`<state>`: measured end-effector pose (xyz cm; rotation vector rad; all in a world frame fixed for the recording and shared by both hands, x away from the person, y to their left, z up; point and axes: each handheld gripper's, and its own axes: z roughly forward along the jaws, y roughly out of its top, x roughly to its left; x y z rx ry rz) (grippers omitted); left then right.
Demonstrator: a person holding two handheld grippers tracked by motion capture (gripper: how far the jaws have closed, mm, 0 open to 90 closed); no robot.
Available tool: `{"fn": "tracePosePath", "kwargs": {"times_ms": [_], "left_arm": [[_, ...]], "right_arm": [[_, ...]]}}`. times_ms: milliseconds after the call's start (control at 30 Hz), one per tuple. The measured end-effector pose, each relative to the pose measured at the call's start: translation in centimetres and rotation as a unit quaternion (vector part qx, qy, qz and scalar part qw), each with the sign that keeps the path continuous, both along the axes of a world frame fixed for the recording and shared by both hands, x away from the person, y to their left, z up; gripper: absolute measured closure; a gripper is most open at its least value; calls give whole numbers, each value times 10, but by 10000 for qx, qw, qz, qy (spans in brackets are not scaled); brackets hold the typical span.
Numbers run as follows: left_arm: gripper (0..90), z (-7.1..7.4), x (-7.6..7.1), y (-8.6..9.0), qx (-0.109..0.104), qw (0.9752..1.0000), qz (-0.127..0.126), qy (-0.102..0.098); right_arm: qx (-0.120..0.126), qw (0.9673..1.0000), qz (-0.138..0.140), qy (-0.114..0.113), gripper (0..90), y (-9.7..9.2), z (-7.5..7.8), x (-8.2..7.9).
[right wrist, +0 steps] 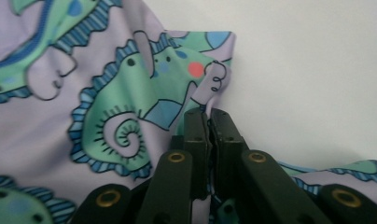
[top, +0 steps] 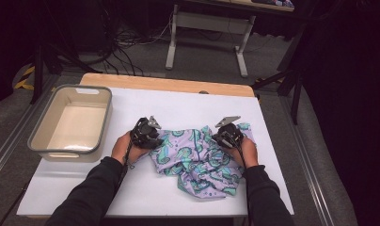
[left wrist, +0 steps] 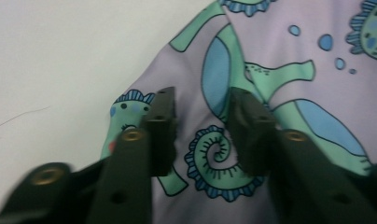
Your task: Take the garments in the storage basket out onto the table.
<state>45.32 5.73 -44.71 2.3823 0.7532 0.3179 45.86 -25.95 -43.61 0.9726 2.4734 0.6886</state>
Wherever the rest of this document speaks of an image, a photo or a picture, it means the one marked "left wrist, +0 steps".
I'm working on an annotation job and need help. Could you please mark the seahorse print swimsuit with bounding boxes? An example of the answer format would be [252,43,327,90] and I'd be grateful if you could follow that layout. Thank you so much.
[101,0,377,224]

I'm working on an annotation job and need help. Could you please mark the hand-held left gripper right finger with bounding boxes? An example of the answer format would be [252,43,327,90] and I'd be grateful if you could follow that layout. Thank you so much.
[227,87,278,175]

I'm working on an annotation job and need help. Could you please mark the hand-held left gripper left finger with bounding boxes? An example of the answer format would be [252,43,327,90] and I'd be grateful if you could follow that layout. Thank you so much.
[141,87,178,177]

